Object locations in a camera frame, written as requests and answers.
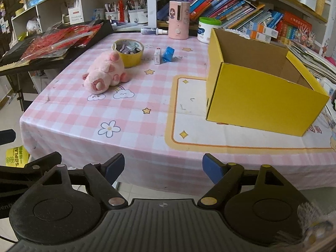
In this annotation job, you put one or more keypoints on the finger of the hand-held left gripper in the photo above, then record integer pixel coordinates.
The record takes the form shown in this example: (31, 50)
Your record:
(39, 160)
(6, 136)

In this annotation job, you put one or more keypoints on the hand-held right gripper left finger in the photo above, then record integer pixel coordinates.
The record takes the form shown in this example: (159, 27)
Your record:
(117, 164)

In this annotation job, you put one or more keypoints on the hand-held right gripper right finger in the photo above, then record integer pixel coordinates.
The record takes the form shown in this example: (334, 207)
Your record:
(210, 168)

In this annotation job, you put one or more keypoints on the yellow cardboard box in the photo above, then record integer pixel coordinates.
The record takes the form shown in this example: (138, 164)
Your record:
(262, 94)

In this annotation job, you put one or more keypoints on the pink pig plush toy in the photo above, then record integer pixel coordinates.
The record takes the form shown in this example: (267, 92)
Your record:
(105, 71)

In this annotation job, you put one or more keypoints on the small white carton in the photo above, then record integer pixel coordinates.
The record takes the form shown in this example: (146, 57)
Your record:
(157, 56)

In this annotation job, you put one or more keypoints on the blue crinkled packet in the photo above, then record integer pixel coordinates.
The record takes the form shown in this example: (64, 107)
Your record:
(168, 54)

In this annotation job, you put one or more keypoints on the pink checked tablecloth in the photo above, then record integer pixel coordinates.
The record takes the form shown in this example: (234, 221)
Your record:
(105, 126)

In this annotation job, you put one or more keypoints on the yellow tape roll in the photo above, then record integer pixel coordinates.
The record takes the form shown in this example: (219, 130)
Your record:
(129, 61)

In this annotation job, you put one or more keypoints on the pile of red packets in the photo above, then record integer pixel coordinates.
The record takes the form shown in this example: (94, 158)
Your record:
(63, 38)

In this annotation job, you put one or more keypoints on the grey fuzzy sleeve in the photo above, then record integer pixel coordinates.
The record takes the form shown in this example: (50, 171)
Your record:
(316, 223)

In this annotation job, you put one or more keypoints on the white jar with green lid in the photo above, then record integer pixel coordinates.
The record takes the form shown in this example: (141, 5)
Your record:
(207, 32)

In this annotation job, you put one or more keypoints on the dark spray bottle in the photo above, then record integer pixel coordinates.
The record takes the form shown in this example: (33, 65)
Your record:
(149, 30)

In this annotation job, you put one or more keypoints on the white labelled box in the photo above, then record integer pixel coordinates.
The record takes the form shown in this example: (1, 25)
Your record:
(75, 15)

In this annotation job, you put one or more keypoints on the orange and blue carton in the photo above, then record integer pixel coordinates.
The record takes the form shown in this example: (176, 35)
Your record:
(263, 29)
(258, 36)

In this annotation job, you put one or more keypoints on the stack of magazines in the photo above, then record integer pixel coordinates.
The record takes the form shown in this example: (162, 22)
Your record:
(312, 60)

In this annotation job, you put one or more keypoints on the white pen holder cup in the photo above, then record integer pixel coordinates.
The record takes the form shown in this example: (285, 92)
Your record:
(137, 15)
(111, 15)

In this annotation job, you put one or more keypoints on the pink humidifier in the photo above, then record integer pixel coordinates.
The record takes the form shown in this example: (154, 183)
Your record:
(178, 18)

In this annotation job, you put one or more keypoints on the red boxed book set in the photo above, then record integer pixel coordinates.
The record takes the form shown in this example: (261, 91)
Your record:
(295, 29)

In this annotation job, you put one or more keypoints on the row of leaning books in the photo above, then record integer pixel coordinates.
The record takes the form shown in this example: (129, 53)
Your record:
(223, 5)

